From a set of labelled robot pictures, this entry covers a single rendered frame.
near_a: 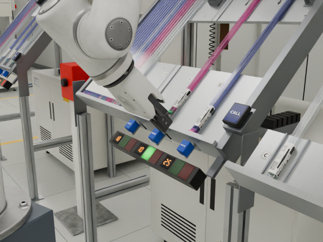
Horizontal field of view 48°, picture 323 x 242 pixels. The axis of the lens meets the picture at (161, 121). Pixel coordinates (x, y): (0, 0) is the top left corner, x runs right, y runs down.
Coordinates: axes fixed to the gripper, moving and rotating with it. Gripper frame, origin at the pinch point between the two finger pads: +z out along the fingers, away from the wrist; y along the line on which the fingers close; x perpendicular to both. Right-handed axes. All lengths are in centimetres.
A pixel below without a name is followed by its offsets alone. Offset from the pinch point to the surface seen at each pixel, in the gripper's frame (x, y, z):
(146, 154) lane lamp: -5.3, -10.9, 11.1
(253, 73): 70, -57, 72
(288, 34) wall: 156, -109, 132
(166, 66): 21.0, -26.8, 10.2
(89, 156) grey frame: -11, -60, 30
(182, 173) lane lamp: -5.4, 2.8, 11.1
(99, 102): 2.2, -40.6, 8.0
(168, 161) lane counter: -4.2, -3.1, 11.1
